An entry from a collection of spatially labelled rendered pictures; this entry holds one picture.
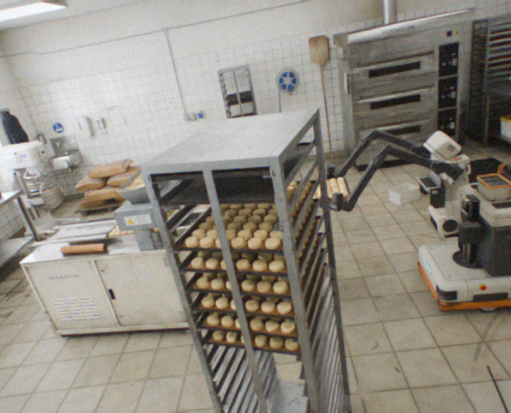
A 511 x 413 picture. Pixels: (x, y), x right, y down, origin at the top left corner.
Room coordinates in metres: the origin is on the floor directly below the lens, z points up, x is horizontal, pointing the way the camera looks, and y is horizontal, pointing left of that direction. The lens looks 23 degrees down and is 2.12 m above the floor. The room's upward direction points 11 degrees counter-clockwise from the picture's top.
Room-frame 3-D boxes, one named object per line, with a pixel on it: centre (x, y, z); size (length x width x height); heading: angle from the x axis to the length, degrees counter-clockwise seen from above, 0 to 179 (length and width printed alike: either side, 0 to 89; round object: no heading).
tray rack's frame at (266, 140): (1.41, -0.01, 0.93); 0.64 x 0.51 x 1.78; 156
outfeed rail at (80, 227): (3.08, 0.85, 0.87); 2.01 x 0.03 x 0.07; 78
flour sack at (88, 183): (6.34, 2.54, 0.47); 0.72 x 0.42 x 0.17; 174
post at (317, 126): (1.60, -0.34, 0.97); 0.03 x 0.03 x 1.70; 66
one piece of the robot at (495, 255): (2.42, -1.70, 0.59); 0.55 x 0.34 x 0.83; 169
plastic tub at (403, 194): (4.23, -1.89, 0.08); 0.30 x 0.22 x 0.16; 105
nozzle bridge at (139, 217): (2.91, 0.77, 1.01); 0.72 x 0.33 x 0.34; 168
